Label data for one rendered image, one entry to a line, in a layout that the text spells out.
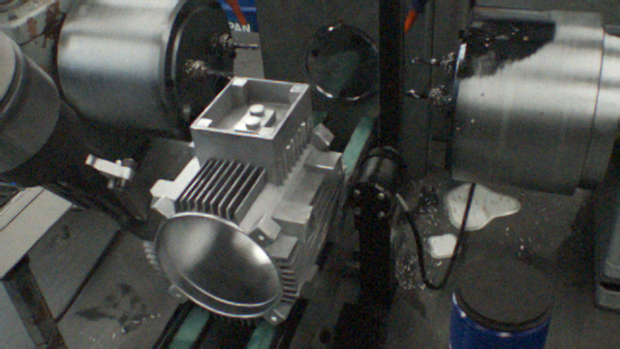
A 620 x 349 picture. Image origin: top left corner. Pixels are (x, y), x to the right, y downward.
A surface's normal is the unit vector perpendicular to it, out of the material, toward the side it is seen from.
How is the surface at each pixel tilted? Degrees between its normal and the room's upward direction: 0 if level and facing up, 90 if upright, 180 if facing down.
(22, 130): 101
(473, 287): 0
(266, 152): 90
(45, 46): 90
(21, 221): 52
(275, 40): 90
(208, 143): 90
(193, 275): 47
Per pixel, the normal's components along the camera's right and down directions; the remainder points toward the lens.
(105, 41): -0.29, -0.12
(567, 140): -0.32, 0.45
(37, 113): 0.93, 0.18
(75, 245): -0.07, -0.80
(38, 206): 0.70, -0.38
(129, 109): -0.31, 0.66
